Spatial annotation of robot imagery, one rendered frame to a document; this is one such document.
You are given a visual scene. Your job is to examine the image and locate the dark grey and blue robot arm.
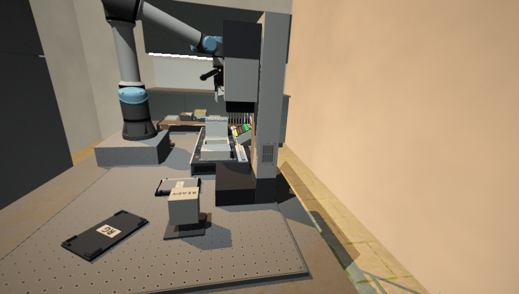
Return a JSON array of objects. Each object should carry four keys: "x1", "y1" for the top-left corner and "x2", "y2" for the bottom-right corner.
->
[{"x1": 101, "y1": 0, "x2": 223, "y2": 141}]

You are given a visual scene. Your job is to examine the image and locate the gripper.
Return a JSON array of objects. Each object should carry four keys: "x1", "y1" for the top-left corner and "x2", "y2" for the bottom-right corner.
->
[{"x1": 213, "y1": 66, "x2": 224, "y2": 102}]

